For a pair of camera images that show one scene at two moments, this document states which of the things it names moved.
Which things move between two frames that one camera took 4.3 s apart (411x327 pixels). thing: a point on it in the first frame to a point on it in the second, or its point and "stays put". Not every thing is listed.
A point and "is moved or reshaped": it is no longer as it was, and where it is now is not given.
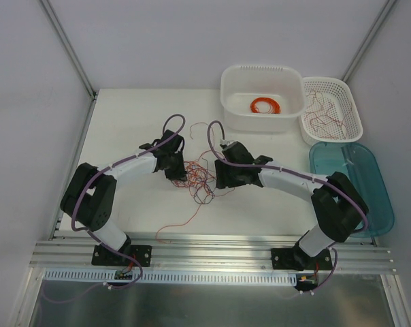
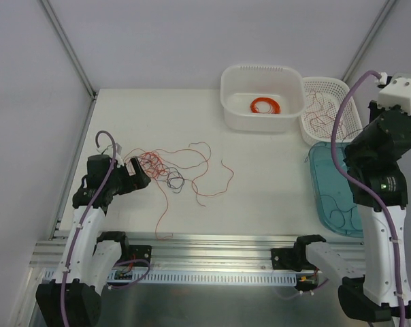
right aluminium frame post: (384, 14) stays put
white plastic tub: (262, 98) stays put
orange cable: (175, 225) to (165, 238)
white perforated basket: (333, 112) stays put
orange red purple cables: (200, 180) is moved or reshaped
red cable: (194, 124) to (211, 195)
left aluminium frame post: (69, 50) stays put
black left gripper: (177, 167) to (131, 177)
